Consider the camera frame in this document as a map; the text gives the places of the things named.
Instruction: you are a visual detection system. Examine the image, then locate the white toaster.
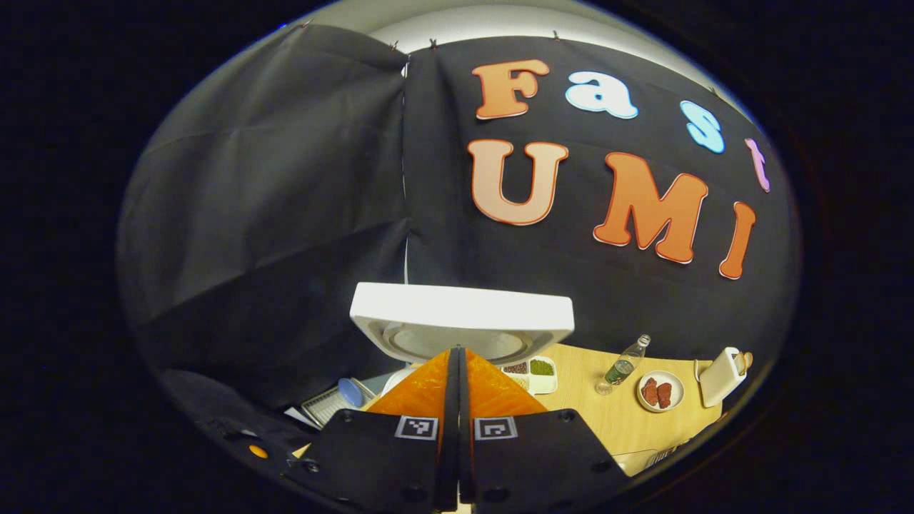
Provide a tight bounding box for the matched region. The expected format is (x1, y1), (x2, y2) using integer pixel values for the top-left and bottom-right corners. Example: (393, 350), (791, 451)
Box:
(696, 347), (748, 408)

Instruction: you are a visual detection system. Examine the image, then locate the white rice cooker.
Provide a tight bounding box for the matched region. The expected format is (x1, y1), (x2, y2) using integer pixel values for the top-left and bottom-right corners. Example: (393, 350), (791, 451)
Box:
(350, 282), (576, 397)

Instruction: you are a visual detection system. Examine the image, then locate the black backdrop cloth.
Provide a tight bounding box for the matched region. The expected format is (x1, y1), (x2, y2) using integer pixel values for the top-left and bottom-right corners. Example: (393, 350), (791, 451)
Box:
(118, 25), (800, 458)

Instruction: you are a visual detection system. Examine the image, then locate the clear plastic rice container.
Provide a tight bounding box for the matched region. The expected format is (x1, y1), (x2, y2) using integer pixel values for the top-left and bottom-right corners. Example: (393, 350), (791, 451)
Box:
(613, 448), (658, 478)

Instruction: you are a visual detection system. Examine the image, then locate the white round plate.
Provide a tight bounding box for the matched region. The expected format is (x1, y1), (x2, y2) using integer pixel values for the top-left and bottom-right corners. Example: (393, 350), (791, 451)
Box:
(636, 371), (685, 413)

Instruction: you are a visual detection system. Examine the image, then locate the white divided bean dish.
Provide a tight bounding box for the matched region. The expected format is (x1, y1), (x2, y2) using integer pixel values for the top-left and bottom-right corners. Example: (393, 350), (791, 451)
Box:
(500, 356), (558, 395)

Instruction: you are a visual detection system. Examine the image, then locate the metal wire chopstick holder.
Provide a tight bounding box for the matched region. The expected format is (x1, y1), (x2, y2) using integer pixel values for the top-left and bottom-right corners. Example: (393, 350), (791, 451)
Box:
(645, 441), (692, 470)

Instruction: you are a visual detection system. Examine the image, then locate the clear plastic water bottle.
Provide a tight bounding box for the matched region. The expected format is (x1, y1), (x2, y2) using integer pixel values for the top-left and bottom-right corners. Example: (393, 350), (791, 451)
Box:
(595, 334), (652, 396)

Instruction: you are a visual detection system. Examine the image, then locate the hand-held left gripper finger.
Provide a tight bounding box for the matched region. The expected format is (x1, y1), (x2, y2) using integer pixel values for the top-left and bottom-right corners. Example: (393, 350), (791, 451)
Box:
(457, 348), (629, 512)
(289, 348), (460, 512)

